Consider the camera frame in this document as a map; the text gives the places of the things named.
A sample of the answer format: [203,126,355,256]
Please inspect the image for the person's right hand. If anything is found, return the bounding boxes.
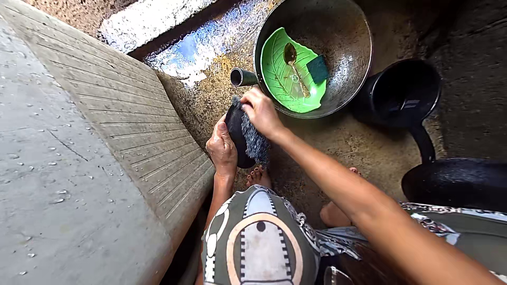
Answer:
[240,85,285,140]

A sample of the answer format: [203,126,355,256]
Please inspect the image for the blue-grey mesh scrubber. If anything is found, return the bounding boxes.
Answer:
[232,95,271,167]

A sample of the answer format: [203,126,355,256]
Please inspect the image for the person's left forearm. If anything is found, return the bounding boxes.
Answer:
[195,172,236,285]

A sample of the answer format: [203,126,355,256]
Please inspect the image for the person's left hand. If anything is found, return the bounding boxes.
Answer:
[205,113,238,177]

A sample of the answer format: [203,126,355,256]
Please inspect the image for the person's right forearm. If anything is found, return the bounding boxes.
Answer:
[271,127,505,285]

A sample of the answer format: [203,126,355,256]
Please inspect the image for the black plastic dipper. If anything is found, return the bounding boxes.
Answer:
[350,59,442,165]

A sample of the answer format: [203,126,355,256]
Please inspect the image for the golden spoon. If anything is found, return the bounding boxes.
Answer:
[283,42,311,99]

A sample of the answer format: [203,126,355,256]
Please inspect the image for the dark green scouring pad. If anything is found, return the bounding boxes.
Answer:
[306,55,330,85]

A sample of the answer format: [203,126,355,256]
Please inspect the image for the black round pan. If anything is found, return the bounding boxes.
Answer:
[225,104,257,169]

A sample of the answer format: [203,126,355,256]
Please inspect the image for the person's legs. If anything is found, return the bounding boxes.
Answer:
[201,165,507,285]

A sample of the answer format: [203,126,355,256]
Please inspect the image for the green leaf-shaped plate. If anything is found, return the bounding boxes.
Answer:
[260,27,328,114]

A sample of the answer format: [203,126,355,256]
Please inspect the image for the large metal wok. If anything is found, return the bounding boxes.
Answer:
[230,0,374,120]

